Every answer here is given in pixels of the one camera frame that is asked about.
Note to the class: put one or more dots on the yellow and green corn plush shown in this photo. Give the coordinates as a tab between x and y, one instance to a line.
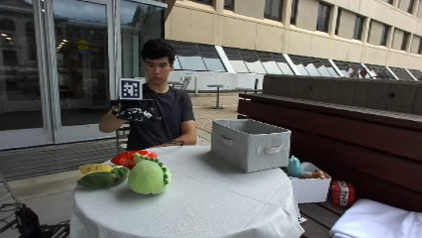
101	176

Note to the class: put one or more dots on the red cylinder plush toy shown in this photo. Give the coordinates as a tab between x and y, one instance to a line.
342	193

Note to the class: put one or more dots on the teal plush toy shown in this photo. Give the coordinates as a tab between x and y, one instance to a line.
294	167

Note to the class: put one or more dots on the white cube with black markers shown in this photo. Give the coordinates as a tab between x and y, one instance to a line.
130	89

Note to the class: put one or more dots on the white tablecloth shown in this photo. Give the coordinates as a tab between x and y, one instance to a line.
193	201

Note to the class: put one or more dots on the white folded cloth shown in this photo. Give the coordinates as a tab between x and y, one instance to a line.
378	220

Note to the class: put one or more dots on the round pedestal table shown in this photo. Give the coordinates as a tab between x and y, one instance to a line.
217	95

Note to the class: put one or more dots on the dark wooden bench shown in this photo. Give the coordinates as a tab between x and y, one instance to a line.
351	142

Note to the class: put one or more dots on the glass door with metal frame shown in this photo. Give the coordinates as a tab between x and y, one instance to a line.
78	66

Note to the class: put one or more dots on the orange and brown plush toy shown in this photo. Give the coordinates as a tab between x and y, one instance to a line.
315	174

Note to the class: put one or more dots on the grey metal chair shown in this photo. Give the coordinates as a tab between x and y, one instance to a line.
183	82

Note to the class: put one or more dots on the metal slatted chair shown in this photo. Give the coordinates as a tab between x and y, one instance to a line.
122	136

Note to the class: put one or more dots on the green plush dinosaur toy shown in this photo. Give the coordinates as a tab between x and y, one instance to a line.
147	176

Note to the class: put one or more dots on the white cardboard box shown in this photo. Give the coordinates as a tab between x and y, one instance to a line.
310	187

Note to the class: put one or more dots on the the person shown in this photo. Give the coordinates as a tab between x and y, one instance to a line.
169	112

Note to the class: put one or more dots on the grey fabric storage box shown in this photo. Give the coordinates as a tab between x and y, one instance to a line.
250	145

